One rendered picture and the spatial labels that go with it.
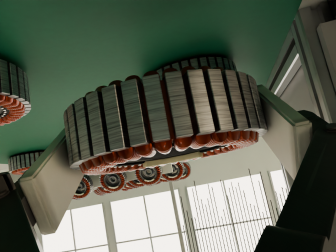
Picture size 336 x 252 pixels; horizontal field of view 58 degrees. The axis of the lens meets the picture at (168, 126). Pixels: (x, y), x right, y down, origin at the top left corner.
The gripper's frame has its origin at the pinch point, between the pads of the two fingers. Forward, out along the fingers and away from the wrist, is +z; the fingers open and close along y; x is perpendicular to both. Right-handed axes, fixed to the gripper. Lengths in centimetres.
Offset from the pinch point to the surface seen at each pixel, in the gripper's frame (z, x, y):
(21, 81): 8.9, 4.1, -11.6
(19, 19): 5.0, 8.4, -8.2
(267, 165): 528, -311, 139
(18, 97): 7.8, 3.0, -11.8
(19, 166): 41, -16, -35
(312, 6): 11.9, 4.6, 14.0
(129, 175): 100, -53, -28
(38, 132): 30.8, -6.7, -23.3
